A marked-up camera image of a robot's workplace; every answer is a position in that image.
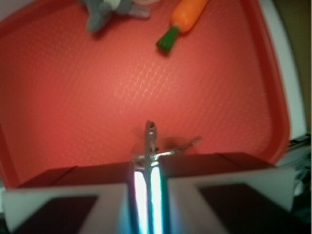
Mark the orange toy carrot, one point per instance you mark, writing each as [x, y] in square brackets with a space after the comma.
[183, 18]

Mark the red plastic tray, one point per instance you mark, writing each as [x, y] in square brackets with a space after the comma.
[69, 98]

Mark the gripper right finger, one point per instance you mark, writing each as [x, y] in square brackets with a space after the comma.
[232, 193]

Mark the silver keys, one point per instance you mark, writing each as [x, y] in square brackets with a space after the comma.
[148, 195]

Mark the grey plush mouse toy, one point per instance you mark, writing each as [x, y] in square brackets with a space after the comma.
[101, 11]

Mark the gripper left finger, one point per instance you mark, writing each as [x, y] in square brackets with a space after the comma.
[73, 200]

